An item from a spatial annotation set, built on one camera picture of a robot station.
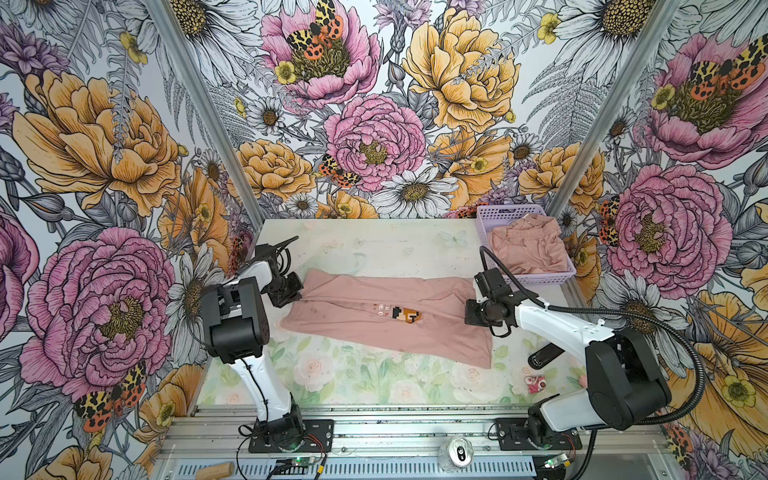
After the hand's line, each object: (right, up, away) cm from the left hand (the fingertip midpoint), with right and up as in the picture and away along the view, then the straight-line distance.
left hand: (301, 301), depth 97 cm
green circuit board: (+6, -35, -24) cm, 43 cm away
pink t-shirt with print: (+36, -4, -1) cm, 36 cm away
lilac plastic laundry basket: (+67, +29, +23) cm, 77 cm away
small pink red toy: (+66, -18, -18) cm, 71 cm away
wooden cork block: (-10, -33, -29) cm, 45 cm away
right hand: (+52, -5, -8) cm, 53 cm away
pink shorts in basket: (+80, +18, +12) cm, 83 cm away
